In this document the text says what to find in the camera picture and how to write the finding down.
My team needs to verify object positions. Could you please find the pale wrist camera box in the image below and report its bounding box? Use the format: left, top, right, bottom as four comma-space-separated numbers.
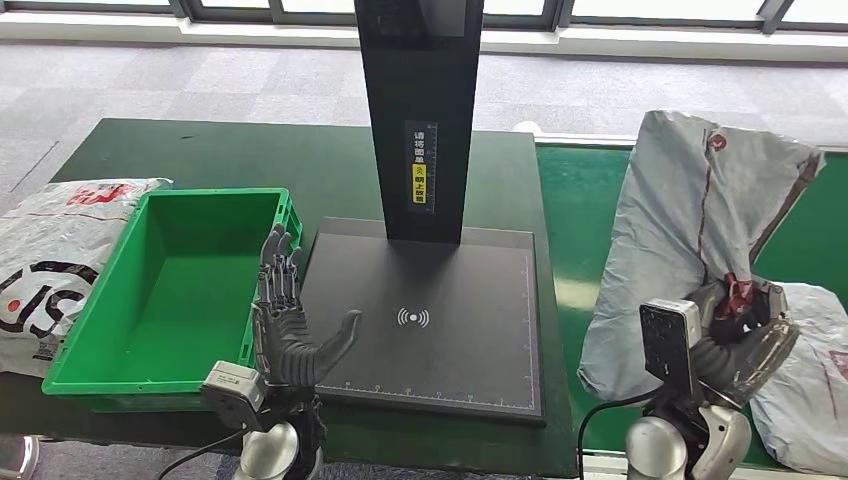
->
200, 360, 268, 432
639, 298, 704, 399

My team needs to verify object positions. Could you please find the black inbound scanner machine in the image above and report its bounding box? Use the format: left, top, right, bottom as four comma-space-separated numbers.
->
299, 0, 548, 425

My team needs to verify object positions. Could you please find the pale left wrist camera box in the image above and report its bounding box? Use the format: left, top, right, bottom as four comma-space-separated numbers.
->
200, 360, 268, 432

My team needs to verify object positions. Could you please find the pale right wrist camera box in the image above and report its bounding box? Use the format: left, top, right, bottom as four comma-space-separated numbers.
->
639, 298, 704, 399

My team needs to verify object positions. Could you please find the green plastic crate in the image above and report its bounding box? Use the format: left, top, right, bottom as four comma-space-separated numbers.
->
40, 187, 304, 413

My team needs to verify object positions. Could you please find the grey parcel bag red print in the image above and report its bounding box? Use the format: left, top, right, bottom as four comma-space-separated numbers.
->
578, 109, 826, 403
748, 282, 848, 477

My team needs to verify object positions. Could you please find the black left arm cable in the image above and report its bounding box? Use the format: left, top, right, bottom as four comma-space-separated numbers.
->
155, 427, 250, 480

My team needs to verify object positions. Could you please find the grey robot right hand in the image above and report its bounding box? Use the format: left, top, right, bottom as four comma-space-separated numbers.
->
688, 278, 801, 409

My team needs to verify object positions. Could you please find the large white printed parcel bag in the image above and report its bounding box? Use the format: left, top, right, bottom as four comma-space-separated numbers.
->
0, 177, 174, 379

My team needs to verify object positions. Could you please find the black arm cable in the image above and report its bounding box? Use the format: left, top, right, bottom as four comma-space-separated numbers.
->
155, 427, 250, 480
576, 384, 664, 480

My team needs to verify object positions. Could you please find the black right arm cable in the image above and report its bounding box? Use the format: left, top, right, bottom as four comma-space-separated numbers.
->
576, 384, 664, 480

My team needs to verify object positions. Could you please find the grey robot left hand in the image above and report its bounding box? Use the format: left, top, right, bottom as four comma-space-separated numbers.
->
251, 223, 364, 389

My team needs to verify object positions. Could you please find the green conveyor belt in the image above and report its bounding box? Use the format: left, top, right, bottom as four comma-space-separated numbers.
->
535, 135, 848, 480

